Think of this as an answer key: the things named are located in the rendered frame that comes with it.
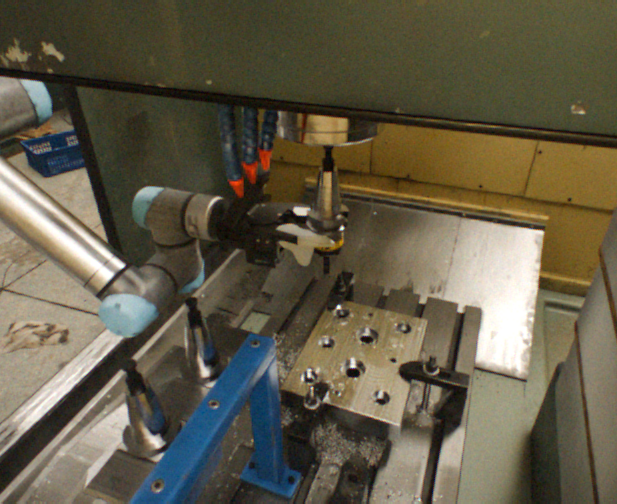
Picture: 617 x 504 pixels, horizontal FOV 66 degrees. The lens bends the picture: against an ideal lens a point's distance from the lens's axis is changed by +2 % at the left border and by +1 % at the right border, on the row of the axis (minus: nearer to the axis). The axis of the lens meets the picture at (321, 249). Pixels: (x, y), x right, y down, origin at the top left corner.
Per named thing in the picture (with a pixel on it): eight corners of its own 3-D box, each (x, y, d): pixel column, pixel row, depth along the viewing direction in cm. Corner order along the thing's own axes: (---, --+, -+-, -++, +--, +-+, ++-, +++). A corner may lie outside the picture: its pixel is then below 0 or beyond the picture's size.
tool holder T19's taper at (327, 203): (336, 220, 68) (338, 177, 64) (308, 214, 69) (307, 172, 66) (346, 206, 72) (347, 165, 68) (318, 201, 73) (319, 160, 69)
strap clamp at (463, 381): (393, 406, 96) (400, 353, 88) (397, 393, 99) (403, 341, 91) (459, 425, 92) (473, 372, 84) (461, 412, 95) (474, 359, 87)
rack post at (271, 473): (239, 481, 83) (219, 361, 67) (253, 454, 87) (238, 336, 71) (291, 500, 80) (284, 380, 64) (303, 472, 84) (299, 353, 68)
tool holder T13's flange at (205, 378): (210, 397, 61) (208, 384, 60) (172, 382, 63) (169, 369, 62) (236, 363, 66) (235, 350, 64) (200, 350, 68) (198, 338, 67)
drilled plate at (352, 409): (281, 405, 91) (279, 388, 89) (331, 313, 114) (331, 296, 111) (397, 443, 85) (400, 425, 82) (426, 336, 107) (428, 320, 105)
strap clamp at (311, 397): (289, 472, 84) (285, 418, 76) (315, 413, 95) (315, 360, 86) (306, 478, 83) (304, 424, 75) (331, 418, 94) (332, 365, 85)
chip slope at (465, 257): (227, 344, 150) (218, 278, 136) (306, 239, 202) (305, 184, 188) (526, 430, 124) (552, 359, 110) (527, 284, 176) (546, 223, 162)
